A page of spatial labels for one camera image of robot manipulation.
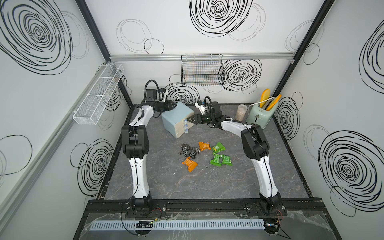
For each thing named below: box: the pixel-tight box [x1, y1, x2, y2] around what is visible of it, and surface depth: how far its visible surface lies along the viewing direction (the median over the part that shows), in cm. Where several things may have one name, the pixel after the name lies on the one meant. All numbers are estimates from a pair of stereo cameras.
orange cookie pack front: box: [181, 156, 198, 173], surface depth 90 cm
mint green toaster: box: [246, 103, 279, 130], surface depth 98 cm
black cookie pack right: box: [189, 149, 200, 159], surface depth 93 cm
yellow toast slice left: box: [259, 88, 271, 108], surface depth 99 cm
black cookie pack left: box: [178, 143, 190, 157], surface depth 96 cm
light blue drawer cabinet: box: [161, 101, 195, 139], surface depth 96 cm
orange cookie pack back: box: [198, 142, 211, 152], surface depth 97 cm
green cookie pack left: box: [209, 153, 222, 167], surface depth 91 cm
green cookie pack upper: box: [211, 142, 226, 153], surface depth 96 cm
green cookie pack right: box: [221, 154, 233, 167], surface depth 91 cm
